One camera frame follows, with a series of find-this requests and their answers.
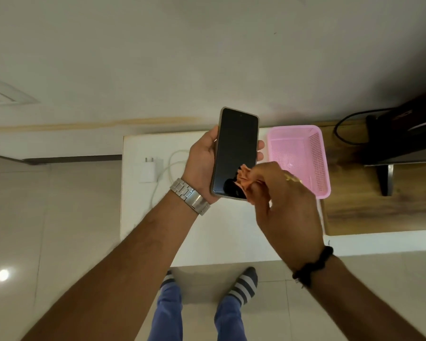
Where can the person's right hand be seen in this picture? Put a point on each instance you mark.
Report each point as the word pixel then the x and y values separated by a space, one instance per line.
pixel 287 216

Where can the person's left hand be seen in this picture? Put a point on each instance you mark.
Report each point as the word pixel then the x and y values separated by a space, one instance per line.
pixel 198 166

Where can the black smartphone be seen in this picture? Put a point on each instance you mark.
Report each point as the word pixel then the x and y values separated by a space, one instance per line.
pixel 234 145

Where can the orange cleaning cloth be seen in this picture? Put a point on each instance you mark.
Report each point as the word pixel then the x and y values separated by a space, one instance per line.
pixel 244 177

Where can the white charger adapter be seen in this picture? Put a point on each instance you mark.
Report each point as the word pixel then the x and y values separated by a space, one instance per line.
pixel 148 172

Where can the person's left forearm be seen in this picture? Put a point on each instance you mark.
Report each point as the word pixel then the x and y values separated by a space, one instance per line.
pixel 127 273

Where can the person's right forearm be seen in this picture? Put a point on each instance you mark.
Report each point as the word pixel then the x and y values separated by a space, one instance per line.
pixel 355 305

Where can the person's right striped sock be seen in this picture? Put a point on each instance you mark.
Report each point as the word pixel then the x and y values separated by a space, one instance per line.
pixel 243 285

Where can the person's striped sock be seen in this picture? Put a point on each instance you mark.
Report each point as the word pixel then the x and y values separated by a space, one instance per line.
pixel 243 285
pixel 168 280

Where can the person's left striped sock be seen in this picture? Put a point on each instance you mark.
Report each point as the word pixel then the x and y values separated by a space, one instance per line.
pixel 168 280

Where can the person's right jeans leg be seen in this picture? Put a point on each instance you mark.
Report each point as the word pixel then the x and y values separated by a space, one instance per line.
pixel 229 319

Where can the person's jeans leg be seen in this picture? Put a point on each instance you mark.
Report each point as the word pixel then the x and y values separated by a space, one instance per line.
pixel 170 316
pixel 229 319

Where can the person's left jeans leg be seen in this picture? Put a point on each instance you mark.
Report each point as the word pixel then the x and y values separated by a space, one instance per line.
pixel 170 316

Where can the silver metal wristwatch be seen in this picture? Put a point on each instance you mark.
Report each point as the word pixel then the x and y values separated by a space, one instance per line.
pixel 190 197

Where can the pink plastic basket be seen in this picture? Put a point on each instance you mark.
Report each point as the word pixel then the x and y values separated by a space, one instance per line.
pixel 294 145

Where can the brown wooden board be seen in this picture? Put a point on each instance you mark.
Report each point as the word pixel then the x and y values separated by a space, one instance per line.
pixel 358 209

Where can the black television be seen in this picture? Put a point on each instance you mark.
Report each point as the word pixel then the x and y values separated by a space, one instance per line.
pixel 401 138

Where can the white wall socket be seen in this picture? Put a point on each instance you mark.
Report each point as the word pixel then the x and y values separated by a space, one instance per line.
pixel 3 92

